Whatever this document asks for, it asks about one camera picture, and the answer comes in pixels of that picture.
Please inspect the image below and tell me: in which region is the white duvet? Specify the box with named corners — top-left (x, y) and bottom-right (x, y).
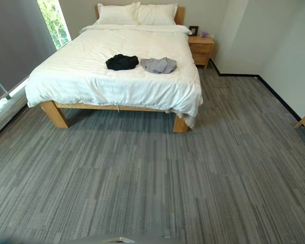
top-left (25, 24), bottom-right (203, 129)

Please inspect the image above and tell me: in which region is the black crumpled garment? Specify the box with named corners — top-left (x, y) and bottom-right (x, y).
top-left (105, 53), bottom-right (139, 72)

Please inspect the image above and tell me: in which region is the window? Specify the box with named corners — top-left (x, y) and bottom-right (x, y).
top-left (37, 0), bottom-right (72, 51)

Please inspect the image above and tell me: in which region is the grey crumpled garment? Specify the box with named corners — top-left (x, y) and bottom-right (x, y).
top-left (140, 57), bottom-right (178, 75)

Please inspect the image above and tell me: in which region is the white pillow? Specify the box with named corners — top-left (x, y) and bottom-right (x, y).
top-left (136, 3), bottom-right (179, 26)
top-left (93, 2), bottom-right (141, 26)

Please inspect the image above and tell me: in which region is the wooden nightstand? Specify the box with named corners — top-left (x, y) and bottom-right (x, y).
top-left (188, 35), bottom-right (215, 70)

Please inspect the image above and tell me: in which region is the grey roller blind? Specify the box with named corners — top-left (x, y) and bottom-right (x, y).
top-left (0, 0), bottom-right (57, 108)

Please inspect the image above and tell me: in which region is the wooden bed frame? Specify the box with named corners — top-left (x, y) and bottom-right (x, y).
top-left (39, 5), bottom-right (189, 134)

